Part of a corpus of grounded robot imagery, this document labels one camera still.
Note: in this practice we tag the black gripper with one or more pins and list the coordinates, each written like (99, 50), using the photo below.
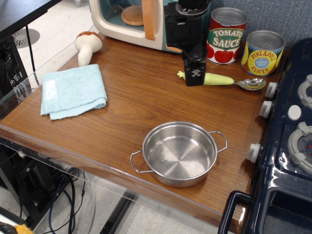
(183, 31)

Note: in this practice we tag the black table leg frame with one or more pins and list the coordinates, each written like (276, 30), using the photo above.
(117, 214)

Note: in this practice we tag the pineapple slices can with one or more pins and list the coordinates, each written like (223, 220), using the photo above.
(262, 53)

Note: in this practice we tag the tomato sauce can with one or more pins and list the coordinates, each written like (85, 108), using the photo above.
(225, 34)

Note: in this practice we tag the black desk top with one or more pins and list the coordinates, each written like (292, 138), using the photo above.
(16, 14)

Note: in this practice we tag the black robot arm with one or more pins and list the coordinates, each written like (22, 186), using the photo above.
(183, 21)

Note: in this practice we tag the toy microwave oven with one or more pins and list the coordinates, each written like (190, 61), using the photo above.
(106, 16)

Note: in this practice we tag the orange toy plate in microwave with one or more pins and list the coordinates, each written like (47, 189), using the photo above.
(133, 15)

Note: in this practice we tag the spoon with green carrot handle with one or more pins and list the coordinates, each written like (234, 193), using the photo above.
(252, 84)

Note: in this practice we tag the small stainless steel pan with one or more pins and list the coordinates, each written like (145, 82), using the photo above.
(179, 154)

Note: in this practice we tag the light blue folded cloth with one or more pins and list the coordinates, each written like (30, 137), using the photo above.
(72, 92)

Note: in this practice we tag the plush mushroom toy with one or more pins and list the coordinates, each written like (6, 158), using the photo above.
(87, 43)

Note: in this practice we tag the white stove knob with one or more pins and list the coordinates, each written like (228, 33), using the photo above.
(266, 108)
(271, 89)
(253, 152)

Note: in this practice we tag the dark blue toy stove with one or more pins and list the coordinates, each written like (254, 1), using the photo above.
(281, 198)

